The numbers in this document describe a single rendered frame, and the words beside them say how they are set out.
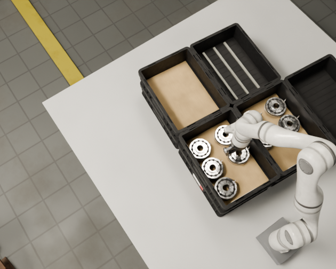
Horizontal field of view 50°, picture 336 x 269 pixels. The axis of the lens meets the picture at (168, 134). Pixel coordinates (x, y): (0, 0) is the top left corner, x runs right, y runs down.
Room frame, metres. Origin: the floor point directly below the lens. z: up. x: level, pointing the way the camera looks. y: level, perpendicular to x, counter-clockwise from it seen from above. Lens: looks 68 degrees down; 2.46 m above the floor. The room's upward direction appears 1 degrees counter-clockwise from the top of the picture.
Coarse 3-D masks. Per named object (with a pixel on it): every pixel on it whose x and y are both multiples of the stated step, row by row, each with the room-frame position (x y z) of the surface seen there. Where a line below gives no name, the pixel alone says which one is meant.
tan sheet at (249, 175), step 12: (204, 132) 0.68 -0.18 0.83; (216, 144) 0.62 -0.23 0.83; (216, 156) 0.55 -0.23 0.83; (252, 156) 0.55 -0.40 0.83; (228, 168) 0.49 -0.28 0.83; (240, 168) 0.49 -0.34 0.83; (252, 168) 0.49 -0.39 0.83; (216, 180) 0.44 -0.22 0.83; (240, 180) 0.43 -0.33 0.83; (252, 180) 0.43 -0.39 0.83; (264, 180) 0.43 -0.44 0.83; (240, 192) 0.38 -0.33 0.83
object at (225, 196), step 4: (220, 180) 0.43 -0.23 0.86; (224, 180) 0.43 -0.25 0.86; (228, 180) 0.43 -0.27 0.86; (232, 180) 0.42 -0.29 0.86; (216, 184) 0.41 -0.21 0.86; (220, 184) 0.41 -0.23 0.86; (232, 184) 0.41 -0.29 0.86; (216, 188) 0.39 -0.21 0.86; (220, 188) 0.39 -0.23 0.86; (232, 188) 0.39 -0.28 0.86; (236, 188) 0.39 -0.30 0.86; (220, 192) 0.37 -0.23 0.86; (232, 192) 0.37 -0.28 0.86; (220, 196) 0.35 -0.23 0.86; (224, 196) 0.35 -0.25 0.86; (228, 196) 0.35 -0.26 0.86; (232, 196) 0.35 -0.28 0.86
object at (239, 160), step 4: (244, 152) 0.56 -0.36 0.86; (248, 152) 0.56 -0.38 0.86; (228, 156) 0.54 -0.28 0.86; (232, 156) 0.54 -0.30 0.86; (244, 156) 0.54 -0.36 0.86; (248, 156) 0.54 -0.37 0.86; (232, 160) 0.52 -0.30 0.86; (236, 160) 0.52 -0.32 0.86; (240, 160) 0.52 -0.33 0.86; (244, 160) 0.52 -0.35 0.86
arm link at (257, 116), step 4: (248, 112) 0.58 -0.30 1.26; (252, 112) 0.57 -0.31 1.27; (256, 112) 0.57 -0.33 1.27; (256, 116) 0.55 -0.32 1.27; (260, 116) 0.55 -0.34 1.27; (256, 120) 0.54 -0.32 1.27; (260, 120) 0.54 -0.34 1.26; (236, 132) 0.54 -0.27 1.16; (236, 136) 0.53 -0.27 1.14; (240, 136) 0.52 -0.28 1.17; (240, 140) 0.51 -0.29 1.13; (244, 140) 0.51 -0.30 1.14; (248, 140) 0.51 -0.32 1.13
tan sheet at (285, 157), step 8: (272, 96) 0.87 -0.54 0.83; (256, 104) 0.83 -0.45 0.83; (264, 104) 0.83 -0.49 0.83; (240, 112) 0.78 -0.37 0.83; (264, 112) 0.78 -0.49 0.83; (288, 112) 0.78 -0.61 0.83; (264, 120) 0.74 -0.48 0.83; (272, 120) 0.74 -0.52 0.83; (272, 152) 0.57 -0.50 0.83; (280, 152) 0.57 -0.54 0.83; (288, 152) 0.57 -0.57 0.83; (296, 152) 0.56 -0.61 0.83; (280, 160) 0.53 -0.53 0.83; (288, 160) 0.53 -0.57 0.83; (296, 160) 0.52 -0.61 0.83; (288, 168) 0.49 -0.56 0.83
